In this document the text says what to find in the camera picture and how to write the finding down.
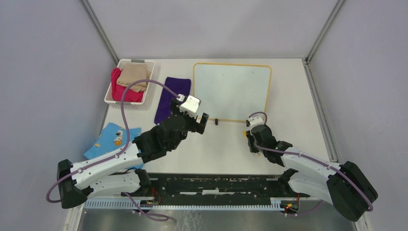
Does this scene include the blue cartoon cloth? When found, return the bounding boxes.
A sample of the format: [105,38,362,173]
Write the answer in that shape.
[83,123,128,159]

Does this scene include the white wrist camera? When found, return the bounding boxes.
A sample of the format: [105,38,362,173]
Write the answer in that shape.
[177,94,201,117]
[246,115,265,127]

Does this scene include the beige cloth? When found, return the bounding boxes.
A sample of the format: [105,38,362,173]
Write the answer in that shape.
[117,63,151,87]

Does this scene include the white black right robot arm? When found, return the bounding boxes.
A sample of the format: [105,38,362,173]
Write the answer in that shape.
[245,124,378,221]

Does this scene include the white marker pen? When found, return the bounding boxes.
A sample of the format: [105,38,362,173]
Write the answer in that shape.
[245,130,260,156]

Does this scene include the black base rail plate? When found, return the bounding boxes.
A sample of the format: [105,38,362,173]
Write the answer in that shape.
[130,173,309,205]

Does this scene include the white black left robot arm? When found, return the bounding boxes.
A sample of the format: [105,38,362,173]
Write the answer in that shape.
[53,95,209,209]

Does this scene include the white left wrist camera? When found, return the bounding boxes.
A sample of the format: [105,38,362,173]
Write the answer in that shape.
[177,94,201,117]

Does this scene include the purple towel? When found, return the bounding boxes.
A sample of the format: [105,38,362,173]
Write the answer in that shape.
[153,77,191,125]

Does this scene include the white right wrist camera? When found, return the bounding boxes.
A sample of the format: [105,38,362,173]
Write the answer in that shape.
[246,115,265,127]

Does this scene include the pink cloth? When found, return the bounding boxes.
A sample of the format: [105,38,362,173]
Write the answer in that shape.
[111,68,144,103]

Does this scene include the white toothed cable duct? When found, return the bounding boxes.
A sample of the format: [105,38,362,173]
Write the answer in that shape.
[84,198,284,212]

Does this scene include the yellow framed whiteboard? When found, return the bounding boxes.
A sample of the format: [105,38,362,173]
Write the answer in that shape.
[192,62,272,122]

